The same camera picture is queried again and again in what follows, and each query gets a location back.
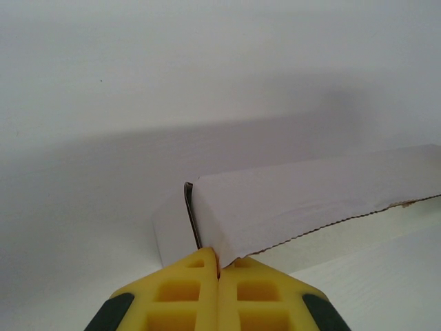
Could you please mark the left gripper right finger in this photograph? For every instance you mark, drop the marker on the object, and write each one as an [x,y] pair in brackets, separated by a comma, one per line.
[255,276]

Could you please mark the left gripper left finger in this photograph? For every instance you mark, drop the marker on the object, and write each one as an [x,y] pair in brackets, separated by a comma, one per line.
[186,276]

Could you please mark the white cardboard paper box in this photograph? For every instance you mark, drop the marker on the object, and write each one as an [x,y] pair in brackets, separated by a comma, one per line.
[282,203]

